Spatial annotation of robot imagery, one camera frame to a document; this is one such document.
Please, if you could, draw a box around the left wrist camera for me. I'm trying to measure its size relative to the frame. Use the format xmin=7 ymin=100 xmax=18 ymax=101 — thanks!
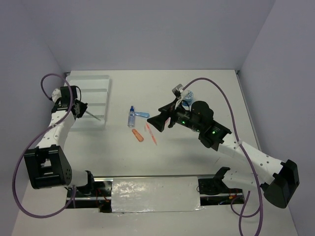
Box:
xmin=51 ymin=88 xmax=62 ymax=103

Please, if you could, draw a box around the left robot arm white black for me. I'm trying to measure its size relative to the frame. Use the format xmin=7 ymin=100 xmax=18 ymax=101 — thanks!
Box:
xmin=24 ymin=86 xmax=96 ymax=196

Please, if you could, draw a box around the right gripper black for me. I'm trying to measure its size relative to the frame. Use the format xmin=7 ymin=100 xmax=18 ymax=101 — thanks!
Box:
xmin=147 ymin=97 xmax=202 ymax=132

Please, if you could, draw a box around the clear spray bottle blue cap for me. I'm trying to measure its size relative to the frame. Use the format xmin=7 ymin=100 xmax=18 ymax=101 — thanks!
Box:
xmin=127 ymin=106 xmax=135 ymax=127

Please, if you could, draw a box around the orange plastic case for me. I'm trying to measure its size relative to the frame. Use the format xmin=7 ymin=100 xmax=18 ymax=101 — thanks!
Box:
xmin=131 ymin=129 xmax=144 ymax=142

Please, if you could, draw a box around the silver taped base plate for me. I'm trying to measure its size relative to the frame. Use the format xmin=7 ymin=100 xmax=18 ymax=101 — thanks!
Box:
xmin=111 ymin=177 xmax=201 ymax=213

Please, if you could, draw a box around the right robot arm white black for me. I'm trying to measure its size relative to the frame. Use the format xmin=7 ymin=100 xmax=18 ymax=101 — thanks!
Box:
xmin=147 ymin=100 xmax=300 ymax=208

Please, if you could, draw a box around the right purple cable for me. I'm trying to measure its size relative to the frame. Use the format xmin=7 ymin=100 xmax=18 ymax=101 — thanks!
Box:
xmin=182 ymin=78 xmax=264 ymax=236

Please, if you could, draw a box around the green highlighter pen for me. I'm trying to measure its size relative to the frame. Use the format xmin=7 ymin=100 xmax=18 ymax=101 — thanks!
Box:
xmin=85 ymin=111 xmax=101 ymax=121

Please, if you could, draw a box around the blue paint jar far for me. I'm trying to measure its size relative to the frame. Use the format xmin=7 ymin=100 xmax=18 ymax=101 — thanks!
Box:
xmin=184 ymin=90 xmax=194 ymax=105

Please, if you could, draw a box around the orange highlighter pen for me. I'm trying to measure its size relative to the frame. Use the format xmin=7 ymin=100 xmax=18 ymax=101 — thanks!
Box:
xmin=146 ymin=123 xmax=157 ymax=146

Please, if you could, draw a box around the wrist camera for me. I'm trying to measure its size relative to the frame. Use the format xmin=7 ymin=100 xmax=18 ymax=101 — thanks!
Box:
xmin=172 ymin=84 xmax=184 ymax=98
xmin=51 ymin=88 xmax=62 ymax=103

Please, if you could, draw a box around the white compartment tray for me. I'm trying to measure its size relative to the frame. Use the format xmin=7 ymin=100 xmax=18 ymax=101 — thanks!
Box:
xmin=67 ymin=75 xmax=111 ymax=131

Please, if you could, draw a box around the blue plastic case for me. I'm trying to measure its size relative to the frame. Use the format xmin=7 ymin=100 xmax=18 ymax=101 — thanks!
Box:
xmin=135 ymin=112 xmax=150 ymax=118

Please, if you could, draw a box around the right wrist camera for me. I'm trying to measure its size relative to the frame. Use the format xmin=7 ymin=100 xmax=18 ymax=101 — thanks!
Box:
xmin=172 ymin=84 xmax=184 ymax=98

